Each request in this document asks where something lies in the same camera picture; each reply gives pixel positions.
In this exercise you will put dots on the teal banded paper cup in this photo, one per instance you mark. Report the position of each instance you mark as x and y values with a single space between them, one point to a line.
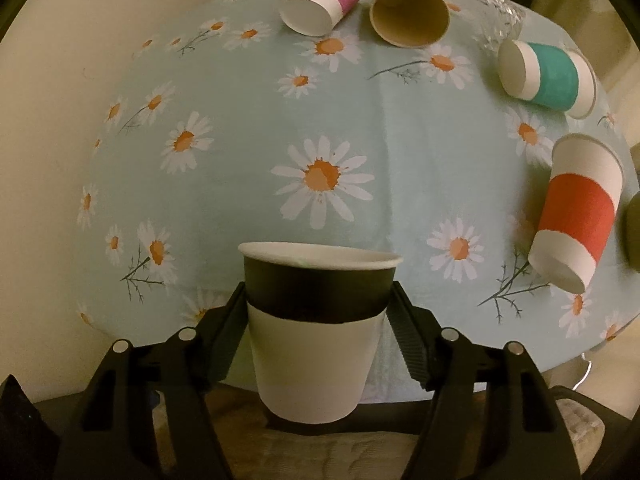
548 76

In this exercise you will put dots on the daisy print tablecloth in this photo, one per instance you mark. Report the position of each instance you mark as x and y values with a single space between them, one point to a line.
229 127

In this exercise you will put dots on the beige ceramic mug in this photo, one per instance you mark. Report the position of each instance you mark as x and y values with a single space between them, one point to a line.
632 232

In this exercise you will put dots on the clear glass cup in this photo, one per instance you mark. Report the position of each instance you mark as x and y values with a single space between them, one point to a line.
500 20

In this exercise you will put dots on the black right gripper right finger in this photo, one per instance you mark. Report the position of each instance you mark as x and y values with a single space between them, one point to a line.
491 416

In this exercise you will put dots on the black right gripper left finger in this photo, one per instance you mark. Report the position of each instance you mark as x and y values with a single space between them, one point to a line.
111 433

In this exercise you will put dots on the brown paper cup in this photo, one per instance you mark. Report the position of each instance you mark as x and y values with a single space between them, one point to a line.
410 23

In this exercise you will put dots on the black banded paper cup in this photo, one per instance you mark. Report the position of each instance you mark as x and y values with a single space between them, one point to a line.
315 315

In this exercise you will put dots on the red banded paper cup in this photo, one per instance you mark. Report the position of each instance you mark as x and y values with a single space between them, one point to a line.
579 211

